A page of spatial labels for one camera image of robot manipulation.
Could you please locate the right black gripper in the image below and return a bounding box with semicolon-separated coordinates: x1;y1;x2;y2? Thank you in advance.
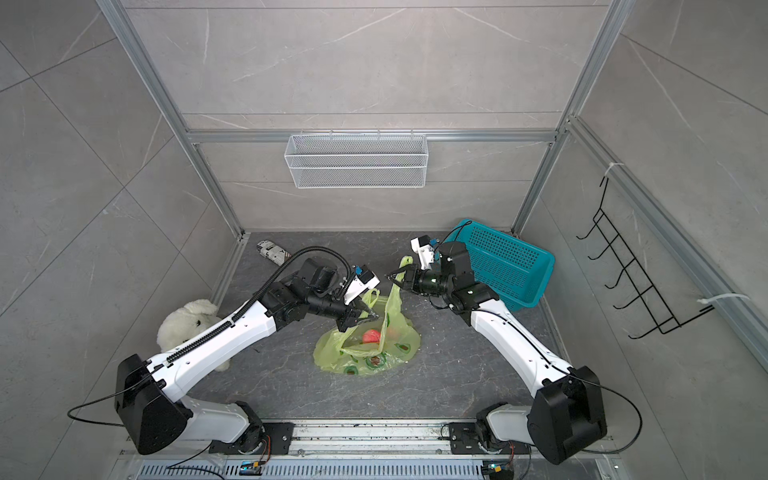
388;265;454;299

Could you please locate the red peach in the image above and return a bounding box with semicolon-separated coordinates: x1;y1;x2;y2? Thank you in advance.
362;329;382;344

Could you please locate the yellow-green plastic bag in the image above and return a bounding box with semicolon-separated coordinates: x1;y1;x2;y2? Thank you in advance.
313;285;421;376

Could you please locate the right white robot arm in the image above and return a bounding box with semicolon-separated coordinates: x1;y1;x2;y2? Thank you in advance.
388;235;607;464

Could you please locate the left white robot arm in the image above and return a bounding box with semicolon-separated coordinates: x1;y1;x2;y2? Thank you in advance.
115;257;379;455

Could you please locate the small flag-patterned toy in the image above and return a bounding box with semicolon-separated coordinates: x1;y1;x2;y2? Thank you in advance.
257;240;291;266

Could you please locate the teal plastic basket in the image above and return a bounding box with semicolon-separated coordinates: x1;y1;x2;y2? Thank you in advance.
447;219;555;311

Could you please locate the white plush dog toy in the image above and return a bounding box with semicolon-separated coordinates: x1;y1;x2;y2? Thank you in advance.
157;299;221;352

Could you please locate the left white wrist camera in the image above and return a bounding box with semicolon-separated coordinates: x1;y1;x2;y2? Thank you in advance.
343;265;380;305

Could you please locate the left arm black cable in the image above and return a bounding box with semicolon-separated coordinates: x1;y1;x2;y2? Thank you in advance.
230;245;355;325

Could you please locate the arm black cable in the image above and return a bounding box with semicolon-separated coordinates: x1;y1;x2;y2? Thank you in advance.
479;308;644;456
230;245;355;325

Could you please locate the white wire mesh basket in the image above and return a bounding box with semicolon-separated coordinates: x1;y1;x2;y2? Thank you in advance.
284;134;429;189

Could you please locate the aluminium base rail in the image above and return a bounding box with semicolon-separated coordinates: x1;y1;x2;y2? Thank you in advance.
108;419;629;479

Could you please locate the black wire hook rack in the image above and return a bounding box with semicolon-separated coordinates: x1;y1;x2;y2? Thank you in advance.
576;177;715;340

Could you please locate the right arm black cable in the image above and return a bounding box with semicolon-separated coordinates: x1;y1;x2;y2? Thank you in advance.
479;308;644;456

